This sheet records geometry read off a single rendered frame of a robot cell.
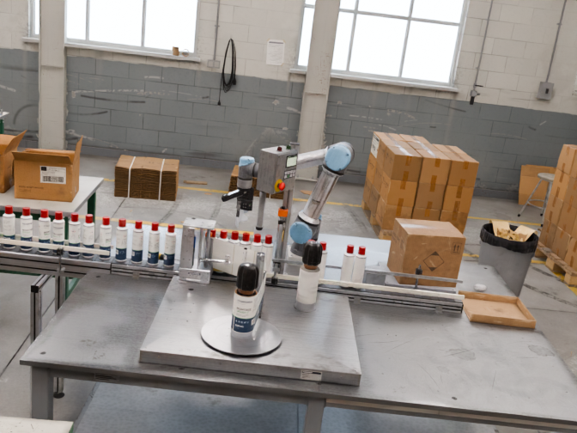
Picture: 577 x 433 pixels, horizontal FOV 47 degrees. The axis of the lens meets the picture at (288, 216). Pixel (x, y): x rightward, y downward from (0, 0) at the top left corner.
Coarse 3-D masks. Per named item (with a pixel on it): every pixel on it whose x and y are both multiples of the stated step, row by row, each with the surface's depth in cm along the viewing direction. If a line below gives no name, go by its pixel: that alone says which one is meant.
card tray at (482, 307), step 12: (468, 300) 324; (480, 300) 326; (492, 300) 327; (504, 300) 326; (516, 300) 326; (468, 312) 311; (480, 312) 312; (492, 312) 314; (504, 312) 316; (516, 312) 317; (528, 312) 311; (504, 324) 302; (516, 324) 302; (528, 324) 302
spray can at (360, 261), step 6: (360, 246) 306; (360, 252) 305; (360, 258) 304; (366, 258) 306; (360, 264) 305; (354, 270) 308; (360, 270) 306; (354, 276) 308; (360, 276) 307; (354, 282) 308; (360, 282) 308; (354, 288) 309; (360, 288) 310
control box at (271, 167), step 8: (264, 152) 295; (272, 152) 293; (280, 152) 295; (288, 152) 299; (296, 152) 303; (264, 160) 296; (272, 160) 293; (280, 160) 294; (264, 168) 297; (272, 168) 294; (280, 168) 296; (288, 168) 302; (264, 176) 298; (272, 176) 295; (280, 176) 298; (264, 184) 298; (272, 184) 296; (288, 184) 305; (272, 192) 297
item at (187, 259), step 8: (184, 232) 288; (192, 232) 288; (200, 232) 288; (208, 232) 290; (184, 240) 289; (192, 240) 289; (200, 240) 289; (208, 240) 291; (184, 248) 290; (192, 248) 290; (200, 248) 292; (208, 248) 293; (184, 256) 291; (192, 256) 293; (200, 256) 296; (208, 256) 294; (184, 264) 292; (192, 264) 295; (200, 264) 300; (208, 264) 301; (184, 272) 294; (192, 272) 294; (200, 272) 294; (208, 272) 293; (192, 280) 295; (208, 280) 295
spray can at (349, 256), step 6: (348, 246) 304; (354, 246) 305; (348, 252) 305; (348, 258) 305; (354, 258) 306; (348, 264) 305; (342, 270) 308; (348, 270) 306; (342, 276) 308; (348, 276) 307
